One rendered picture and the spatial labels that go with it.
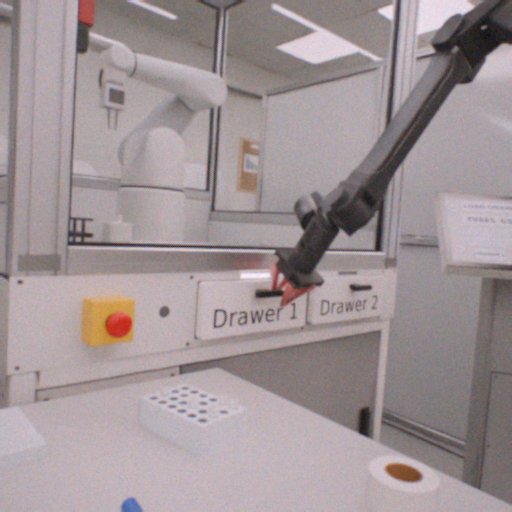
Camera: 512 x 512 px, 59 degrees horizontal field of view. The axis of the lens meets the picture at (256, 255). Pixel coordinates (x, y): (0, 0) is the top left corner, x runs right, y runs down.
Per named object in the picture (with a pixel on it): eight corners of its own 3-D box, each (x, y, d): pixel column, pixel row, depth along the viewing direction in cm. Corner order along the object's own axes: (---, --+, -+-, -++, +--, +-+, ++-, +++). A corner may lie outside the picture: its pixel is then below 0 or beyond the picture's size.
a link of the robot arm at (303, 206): (346, 191, 80) (372, 218, 85) (326, 162, 89) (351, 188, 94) (296, 235, 84) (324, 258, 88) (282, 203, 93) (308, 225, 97)
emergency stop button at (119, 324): (133, 337, 71) (134, 312, 70) (108, 340, 68) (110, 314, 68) (125, 333, 73) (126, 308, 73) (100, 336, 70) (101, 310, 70)
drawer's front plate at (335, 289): (381, 315, 126) (385, 275, 125) (311, 325, 107) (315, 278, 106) (376, 314, 127) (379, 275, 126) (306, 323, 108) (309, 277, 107)
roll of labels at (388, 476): (452, 526, 45) (456, 486, 44) (393, 538, 42) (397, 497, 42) (405, 486, 51) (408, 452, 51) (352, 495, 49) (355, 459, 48)
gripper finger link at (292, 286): (281, 289, 100) (301, 256, 95) (299, 312, 96) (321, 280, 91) (258, 290, 95) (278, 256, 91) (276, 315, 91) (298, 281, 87)
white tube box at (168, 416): (246, 435, 61) (248, 408, 61) (201, 457, 54) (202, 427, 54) (183, 407, 69) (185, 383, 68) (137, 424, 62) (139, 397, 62)
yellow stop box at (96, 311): (135, 343, 74) (138, 299, 73) (92, 348, 69) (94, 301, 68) (122, 336, 77) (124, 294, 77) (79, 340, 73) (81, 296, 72)
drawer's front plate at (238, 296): (304, 326, 105) (308, 278, 104) (200, 340, 86) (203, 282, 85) (298, 324, 106) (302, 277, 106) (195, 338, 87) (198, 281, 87)
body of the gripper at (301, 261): (293, 255, 97) (310, 228, 93) (321, 288, 91) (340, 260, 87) (271, 255, 92) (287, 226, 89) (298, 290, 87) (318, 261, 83)
